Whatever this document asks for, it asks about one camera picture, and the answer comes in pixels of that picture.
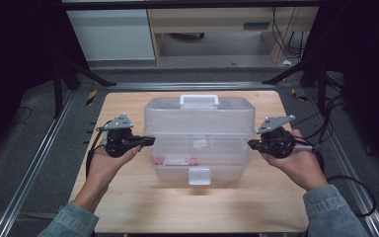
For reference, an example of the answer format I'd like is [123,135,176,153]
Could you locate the white paper card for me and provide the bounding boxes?
[191,138,209,150]

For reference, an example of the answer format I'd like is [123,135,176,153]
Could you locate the light wooden desk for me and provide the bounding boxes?
[146,7,320,64]

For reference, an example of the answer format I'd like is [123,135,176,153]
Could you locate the clear plastic storage box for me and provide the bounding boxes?
[143,94,257,187]

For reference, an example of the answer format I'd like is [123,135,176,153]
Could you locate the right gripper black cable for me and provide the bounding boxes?
[290,137,378,218]

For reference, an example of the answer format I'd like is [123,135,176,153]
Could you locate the black cables under desk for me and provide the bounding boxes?
[270,7,310,60]

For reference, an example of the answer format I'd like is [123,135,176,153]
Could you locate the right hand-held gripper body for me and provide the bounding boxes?
[255,114,297,160]

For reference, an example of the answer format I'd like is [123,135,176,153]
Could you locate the person's left hand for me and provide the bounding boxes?
[85,144,142,196]

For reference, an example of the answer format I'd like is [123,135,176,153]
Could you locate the white cabinet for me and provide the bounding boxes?
[66,9,157,62]

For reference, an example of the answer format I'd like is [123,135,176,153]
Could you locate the thin black floor cable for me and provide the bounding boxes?
[10,106,34,126]

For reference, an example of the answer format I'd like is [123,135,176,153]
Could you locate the black floor cables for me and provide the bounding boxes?
[290,93,348,148]

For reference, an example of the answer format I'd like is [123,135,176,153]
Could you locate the black metal stand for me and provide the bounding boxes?
[262,48,331,117]
[52,48,117,120]

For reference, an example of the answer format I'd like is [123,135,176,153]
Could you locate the person's right hand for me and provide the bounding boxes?
[260,128,329,193]

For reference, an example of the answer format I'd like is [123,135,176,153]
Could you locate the yellow black tape strip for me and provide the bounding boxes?
[85,89,99,107]
[290,87,309,103]

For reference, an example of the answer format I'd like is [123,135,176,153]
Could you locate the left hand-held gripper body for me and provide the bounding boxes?
[102,113,136,159]

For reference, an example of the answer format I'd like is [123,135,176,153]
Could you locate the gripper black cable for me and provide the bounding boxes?
[290,137,378,218]
[85,127,109,181]

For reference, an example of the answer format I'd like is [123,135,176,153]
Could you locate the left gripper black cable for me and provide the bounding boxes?
[85,127,109,181]

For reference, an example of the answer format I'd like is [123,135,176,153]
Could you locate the metal floor rail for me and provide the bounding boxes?
[304,88,379,237]
[0,90,77,237]

